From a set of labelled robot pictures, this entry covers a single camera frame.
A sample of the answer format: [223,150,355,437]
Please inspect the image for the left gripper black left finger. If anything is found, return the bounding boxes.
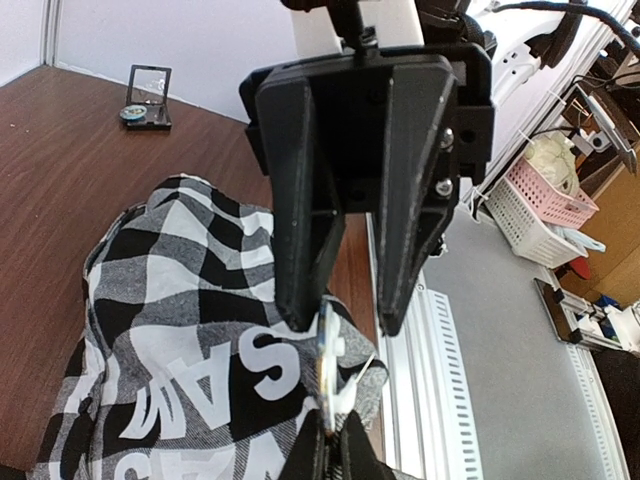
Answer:
[278,412,329,480]

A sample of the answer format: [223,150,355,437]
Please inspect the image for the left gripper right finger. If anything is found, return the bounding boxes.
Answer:
[332,411,395,480]

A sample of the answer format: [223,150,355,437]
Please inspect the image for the pink plastic basket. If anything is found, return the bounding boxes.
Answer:
[505,158,599,230]

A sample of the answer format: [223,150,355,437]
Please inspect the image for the small black brooch box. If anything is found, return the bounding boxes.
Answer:
[120,64,172,131]

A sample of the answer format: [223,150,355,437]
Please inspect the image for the black white checkered shirt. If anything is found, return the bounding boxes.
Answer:
[30,174,387,479]

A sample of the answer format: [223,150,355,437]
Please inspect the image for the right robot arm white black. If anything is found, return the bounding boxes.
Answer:
[239,1,495,336]

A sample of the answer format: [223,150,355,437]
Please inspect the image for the round silver brooch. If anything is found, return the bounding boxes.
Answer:
[119,105,147,122]

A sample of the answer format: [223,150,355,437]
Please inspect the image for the white round brooch backing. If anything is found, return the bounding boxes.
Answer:
[332,354,376,415]

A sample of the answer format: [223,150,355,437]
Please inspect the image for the round gold brooch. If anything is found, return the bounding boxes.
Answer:
[316,298,345,435]

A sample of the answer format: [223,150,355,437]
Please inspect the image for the right aluminium corner post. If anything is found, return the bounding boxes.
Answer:
[41,0,63,67]

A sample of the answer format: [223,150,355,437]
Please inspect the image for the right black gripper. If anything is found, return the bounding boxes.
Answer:
[239,43,495,336]

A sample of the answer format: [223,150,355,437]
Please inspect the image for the white plastic basket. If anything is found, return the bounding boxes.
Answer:
[485,180,588,269]

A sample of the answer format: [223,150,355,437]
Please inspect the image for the aluminium front rail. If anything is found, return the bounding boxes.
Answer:
[364,212,481,480]

